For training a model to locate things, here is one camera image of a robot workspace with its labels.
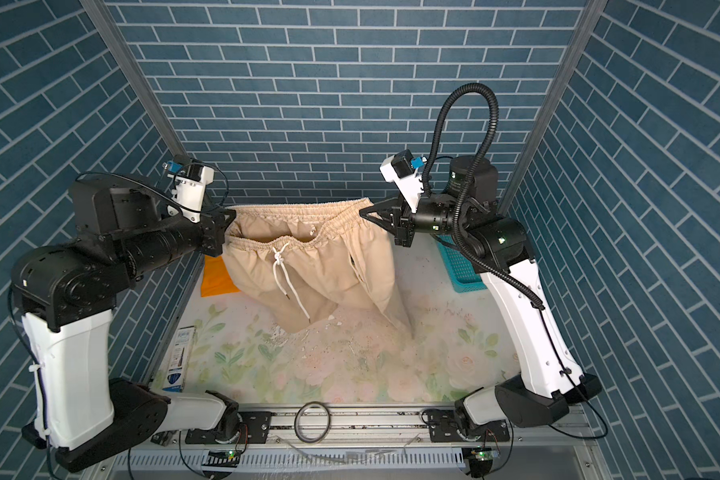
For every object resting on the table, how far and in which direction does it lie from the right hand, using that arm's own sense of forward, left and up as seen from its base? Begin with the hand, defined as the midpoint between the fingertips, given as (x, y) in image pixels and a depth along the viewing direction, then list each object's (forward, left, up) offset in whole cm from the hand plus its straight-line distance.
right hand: (360, 208), depth 54 cm
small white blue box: (-16, +52, -47) cm, 72 cm away
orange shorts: (+12, +53, -46) cm, 71 cm away
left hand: (-3, +23, 0) cm, 23 cm away
